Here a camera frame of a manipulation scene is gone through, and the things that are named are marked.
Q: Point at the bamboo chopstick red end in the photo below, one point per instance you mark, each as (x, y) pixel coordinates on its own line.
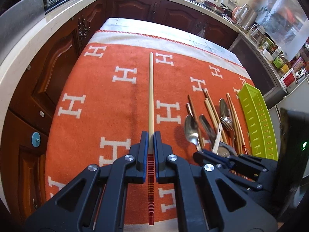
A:
(207, 95)

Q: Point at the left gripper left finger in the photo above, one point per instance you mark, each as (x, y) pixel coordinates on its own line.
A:
(95, 199)

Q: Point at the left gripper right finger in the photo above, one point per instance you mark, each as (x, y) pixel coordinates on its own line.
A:
(207, 200)

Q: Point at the red white canister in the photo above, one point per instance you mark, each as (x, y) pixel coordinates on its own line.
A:
(288, 79)

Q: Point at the bamboo chopstick red handle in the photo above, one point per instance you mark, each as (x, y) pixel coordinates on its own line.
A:
(151, 166)

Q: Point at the glass jar with handle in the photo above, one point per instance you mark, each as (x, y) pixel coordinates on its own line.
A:
(257, 34)

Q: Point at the green plastic utensil tray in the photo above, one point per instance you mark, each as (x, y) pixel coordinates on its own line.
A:
(262, 138)

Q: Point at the large steel spoon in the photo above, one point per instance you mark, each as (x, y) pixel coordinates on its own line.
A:
(224, 111)

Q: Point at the white ceramic spoon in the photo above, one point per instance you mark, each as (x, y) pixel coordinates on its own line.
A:
(217, 139)

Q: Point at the brown wooden chopstick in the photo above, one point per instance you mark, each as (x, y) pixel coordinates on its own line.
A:
(201, 143)

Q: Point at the orange H-pattern blanket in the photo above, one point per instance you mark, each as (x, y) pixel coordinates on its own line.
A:
(103, 107)

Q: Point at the steel fork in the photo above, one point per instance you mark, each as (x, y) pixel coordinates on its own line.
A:
(228, 127)

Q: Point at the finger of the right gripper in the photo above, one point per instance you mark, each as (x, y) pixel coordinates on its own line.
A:
(248, 171)
(204, 157)

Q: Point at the steel electric kettle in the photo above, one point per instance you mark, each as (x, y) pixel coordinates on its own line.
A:
(244, 17)

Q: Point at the small steel spoon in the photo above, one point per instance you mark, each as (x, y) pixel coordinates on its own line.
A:
(191, 131)

